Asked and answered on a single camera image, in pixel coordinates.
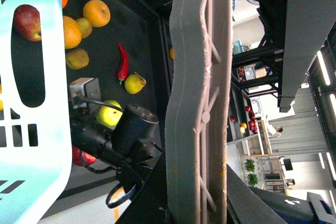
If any person in white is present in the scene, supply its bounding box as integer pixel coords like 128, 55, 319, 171
265, 115, 284, 137

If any brown kiwi fruit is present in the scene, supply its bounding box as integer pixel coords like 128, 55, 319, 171
65, 48, 89, 70

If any yellow green pear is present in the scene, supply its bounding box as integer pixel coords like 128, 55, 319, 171
124, 72, 147, 94

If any red chili pepper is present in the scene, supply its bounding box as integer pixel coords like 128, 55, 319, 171
117, 43, 129, 84

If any grey basket handle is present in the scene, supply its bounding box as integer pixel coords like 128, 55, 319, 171
165, 0, 233, 223

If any red yellow apple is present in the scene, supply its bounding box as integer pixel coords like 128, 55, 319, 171
13, 4, 41, 42

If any red apple front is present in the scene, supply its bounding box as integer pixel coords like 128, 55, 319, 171
72, 146, 97, 166

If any green apple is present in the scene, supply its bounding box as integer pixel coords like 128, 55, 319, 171
97, 105, 123, 127

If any golden pear far right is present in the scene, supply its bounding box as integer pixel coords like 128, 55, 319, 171
82, 0, 111, 27

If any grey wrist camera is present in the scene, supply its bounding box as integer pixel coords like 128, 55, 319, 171
69, 78, 101, 113

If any light teal shopping basket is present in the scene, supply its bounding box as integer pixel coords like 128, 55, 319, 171
1, 0, 71, 223

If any black metal shelf rack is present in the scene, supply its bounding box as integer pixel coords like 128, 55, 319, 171
60, 0, 292, 224

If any golden pear fruit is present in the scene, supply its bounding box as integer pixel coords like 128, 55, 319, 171
62, 16, 82, 49

